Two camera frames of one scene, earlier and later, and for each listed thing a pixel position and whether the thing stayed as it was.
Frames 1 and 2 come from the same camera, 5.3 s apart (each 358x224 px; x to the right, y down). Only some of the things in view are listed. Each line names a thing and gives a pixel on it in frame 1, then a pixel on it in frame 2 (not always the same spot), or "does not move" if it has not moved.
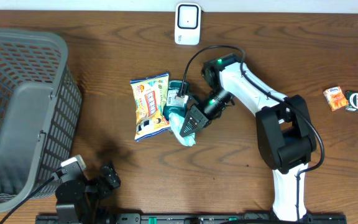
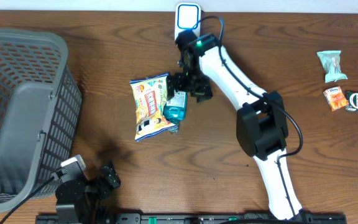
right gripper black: [199, 118] → [202, 92]
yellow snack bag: [150, 95] does not move
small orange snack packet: [335, 98] does not move
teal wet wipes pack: [177, 121] → [330, 61]
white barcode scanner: [188, 23] does not move
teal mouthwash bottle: [174, 88] does not move
